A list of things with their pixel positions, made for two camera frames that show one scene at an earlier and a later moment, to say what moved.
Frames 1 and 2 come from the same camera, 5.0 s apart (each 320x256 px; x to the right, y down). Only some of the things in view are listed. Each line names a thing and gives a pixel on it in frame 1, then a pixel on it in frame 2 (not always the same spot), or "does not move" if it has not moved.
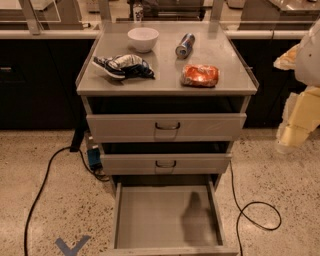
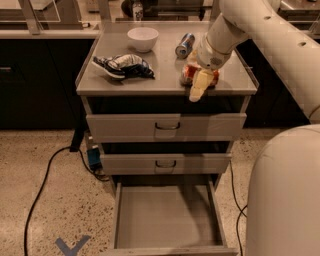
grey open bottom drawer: (169, 218) does not move
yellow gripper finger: (287, 61) → (207, 56)
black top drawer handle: (167, 128) does not move
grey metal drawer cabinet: (166, 101) does not move
